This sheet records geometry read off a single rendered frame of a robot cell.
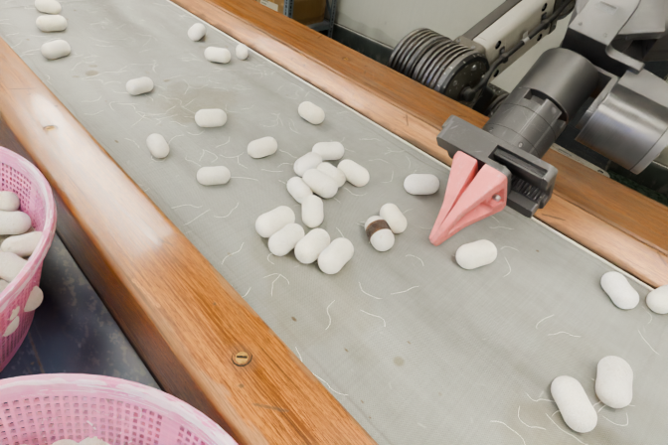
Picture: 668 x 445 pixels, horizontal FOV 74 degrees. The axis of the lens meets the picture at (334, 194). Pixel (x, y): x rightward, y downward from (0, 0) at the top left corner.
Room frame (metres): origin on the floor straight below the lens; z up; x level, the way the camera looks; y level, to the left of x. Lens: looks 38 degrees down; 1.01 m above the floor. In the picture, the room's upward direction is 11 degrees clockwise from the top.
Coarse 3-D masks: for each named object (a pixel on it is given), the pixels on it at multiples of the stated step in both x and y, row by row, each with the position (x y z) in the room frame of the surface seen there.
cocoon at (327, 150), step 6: (318, 144) 0.40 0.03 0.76; (324, 144) 0.40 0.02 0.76; (330, 144) 0.40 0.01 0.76; (336, 144) 0.41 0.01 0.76; (312, 150) 0.40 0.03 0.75; (318, 150) 0.39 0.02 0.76; (324, 150) 0.39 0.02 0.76; (330, 150) 0.40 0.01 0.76; (336, 150) 0.40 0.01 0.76; (342, 150) 0.40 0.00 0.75; (324, 156) 0.39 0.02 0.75; (330, 156) 0.40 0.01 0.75; (336, 156) 0.40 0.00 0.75
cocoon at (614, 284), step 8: (608, 272) 0.29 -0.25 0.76; (616, 272) 0.29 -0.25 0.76; (600, 280) 0.29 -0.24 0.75; (608, 280) 0.28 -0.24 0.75; (616, 280) 0.28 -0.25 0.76; (624, 280) 0.28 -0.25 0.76; (608, 288) 0.27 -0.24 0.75; (616, 288) 0.27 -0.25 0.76; (624, 288) 0.27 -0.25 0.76; (632, 288) 0.27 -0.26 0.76; (616, 296) 0.26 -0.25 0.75; (624, 296) 0.26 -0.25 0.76; (632, 296) 0.26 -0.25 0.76; (616, 304) 0.26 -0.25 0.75; (624, 304) 0.26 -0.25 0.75; (632, 304) 0.26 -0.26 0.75
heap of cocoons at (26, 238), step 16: (0, 192) 0.26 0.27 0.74; (0, 208) 0.25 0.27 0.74; (16, 208) 0.26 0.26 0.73; (0, 224) 0.23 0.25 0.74; (16, 224) 0.23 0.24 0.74; (0, 240) 0.22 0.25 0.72; (16, 240) 0.21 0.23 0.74; (32, 240) 0.22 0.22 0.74; (0, 256) 0.19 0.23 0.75; (16, 256) 0.20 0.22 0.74; (0, 272) 0.19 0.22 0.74; (16, 272) 0.19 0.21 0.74; (0, 288) 0.18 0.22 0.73; (32, 304) 0.18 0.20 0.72; (16, 320) 0.16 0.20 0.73
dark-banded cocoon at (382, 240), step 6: (378, 216) 0.30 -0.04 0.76; (366, 222) 0.30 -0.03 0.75; (378, 234) 0.28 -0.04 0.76; (384, 234) 0.28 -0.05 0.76; (390, 234) 0.28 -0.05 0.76; (372, 240) 0.28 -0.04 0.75; (378, 240) 0.27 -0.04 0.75; (384, 240) 0.27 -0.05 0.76; (390, 240) 0.28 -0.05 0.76; (378, 246) 0.27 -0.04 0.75; (384, 246) 0.27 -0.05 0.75; (390, 246) 0.27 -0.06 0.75
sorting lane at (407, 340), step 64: (0, 0) 0.68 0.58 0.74; (64, 0) 0.73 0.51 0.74; (128, 0) 0.79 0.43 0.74; (64, 64) 0.51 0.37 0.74; (128, 64) 0.54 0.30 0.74; (192, 64) 0.58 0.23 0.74; (256, 64) 0.62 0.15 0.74; (128, 128) 0.39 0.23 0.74; (192, 128) 0.41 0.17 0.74; (256, 128) 0.44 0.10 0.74; (320, 128) 0.47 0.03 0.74; (384, 128) 0.50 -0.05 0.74; (192, 192) 0.31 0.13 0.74; (256, 192) 0.33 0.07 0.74; (384, 192) 0.36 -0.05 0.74; (256, 256) 0.24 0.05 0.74; (384, 256) 0.27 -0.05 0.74; (448, 256) 0.29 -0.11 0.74; (512, 256) 0.30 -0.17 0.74; (576, 256) 0.32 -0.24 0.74; (320, 320) 0.20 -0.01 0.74; (384, 320) 0.21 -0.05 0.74; (448, 320) 0.22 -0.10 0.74; (512, 320) 0.23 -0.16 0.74; (576, 320) 0.24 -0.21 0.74; (640, 320) 0.25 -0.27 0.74; (384, 384) 0.16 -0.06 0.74; (448, 384) 0.16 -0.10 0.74; (512, 384) 0.17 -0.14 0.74; (640, 384) 0.19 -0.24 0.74
